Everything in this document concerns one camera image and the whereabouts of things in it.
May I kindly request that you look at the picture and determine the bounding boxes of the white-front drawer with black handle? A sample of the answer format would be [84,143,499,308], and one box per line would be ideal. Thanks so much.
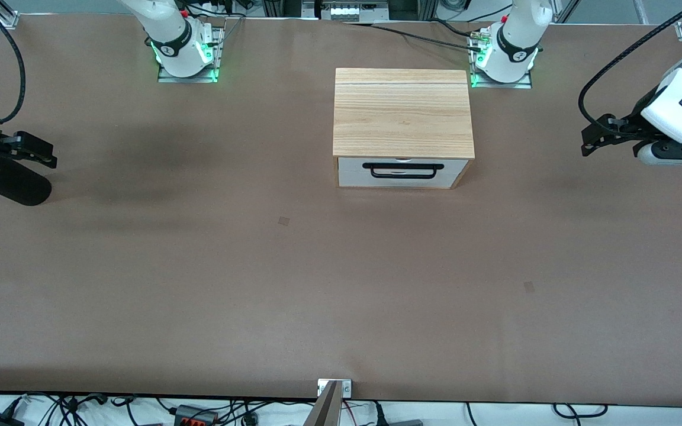
[338,156,470,189]

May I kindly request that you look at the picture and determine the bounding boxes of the light wooden drawer cabinet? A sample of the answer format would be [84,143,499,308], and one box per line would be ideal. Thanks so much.
[333,67,476,190]

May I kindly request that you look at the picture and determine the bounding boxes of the black cylindrical vase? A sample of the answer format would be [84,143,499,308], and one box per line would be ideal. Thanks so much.
[0,156,52,207]

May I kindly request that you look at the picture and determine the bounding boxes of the white power strip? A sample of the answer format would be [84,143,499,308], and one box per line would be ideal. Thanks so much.
[316,0,372,22]

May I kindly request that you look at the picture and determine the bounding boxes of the black power adapter orange buttons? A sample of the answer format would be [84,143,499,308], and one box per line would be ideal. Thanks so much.
[173,405,219,426]

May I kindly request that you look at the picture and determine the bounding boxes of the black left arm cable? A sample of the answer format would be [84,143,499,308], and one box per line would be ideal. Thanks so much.
[578,0,682,140]

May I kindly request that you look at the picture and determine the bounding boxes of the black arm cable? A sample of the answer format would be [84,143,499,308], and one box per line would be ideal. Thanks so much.
[0,0,27,125]
[578,0,682,140]

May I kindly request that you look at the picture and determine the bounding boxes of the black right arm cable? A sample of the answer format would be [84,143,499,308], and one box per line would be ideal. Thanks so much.
[0,0,27,125]

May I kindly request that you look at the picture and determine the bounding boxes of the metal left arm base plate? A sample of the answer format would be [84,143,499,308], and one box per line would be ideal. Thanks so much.
[469,28,533,90]

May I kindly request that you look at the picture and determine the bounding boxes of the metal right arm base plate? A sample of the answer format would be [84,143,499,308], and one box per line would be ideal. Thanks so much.
[157,27,224,84]

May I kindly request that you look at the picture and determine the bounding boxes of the black cable across table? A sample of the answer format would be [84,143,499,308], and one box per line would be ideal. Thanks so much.
[344,21,485,51]

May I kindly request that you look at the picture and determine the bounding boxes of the thin grey cable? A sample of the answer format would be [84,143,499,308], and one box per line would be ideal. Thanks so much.
[215,17,248,60]

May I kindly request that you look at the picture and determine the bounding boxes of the black looped floor cable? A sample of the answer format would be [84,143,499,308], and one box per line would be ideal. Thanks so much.
[552,403,609,419]

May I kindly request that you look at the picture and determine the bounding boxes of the small metal bracket plate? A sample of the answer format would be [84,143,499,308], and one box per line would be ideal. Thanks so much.
[317,379,353,398]

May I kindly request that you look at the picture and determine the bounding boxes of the grey metal camera post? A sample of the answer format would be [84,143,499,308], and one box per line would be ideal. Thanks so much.
[304,381,342,426]

